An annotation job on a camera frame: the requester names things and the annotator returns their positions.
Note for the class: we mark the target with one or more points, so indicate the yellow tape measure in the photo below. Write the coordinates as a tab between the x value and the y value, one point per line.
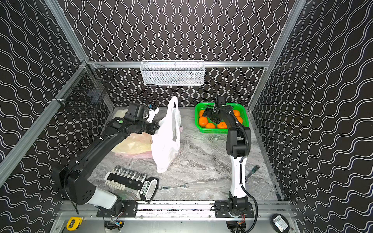
74	223

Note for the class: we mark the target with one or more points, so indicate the yellow plastic bag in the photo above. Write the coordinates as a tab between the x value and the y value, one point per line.
134	144

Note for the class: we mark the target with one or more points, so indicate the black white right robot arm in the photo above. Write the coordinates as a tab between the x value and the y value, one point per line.
238	146

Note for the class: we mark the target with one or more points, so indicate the steel combination wrench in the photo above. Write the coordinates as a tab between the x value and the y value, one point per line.
173	187

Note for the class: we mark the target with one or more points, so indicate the pink plastic bag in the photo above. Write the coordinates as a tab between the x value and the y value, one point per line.
145	155

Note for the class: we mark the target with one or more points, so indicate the aluminium corner post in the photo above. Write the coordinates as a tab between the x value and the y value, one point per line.
284	35

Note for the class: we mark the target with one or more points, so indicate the socket set holder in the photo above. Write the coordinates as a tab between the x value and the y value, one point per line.
121	178

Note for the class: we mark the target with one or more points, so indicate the black wire basket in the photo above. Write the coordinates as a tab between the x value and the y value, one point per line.
88	95

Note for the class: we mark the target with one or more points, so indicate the orange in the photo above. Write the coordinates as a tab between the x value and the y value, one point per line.
201	113
236	113
203	121
240	120
222	125
210	126

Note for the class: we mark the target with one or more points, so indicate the black round puck device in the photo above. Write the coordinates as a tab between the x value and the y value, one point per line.
279	223

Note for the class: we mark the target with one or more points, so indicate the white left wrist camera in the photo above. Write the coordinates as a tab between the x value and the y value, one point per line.
153	110

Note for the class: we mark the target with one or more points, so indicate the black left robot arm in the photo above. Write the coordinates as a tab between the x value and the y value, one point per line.
71	180

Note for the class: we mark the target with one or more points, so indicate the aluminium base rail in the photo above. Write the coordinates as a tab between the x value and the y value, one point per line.
175	217

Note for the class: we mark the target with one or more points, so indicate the white plastic bag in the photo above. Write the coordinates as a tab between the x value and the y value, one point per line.
166	140

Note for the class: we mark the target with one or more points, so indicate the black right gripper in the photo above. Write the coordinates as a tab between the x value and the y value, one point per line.
207	113

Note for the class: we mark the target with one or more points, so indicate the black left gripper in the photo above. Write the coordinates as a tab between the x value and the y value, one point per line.
153	126

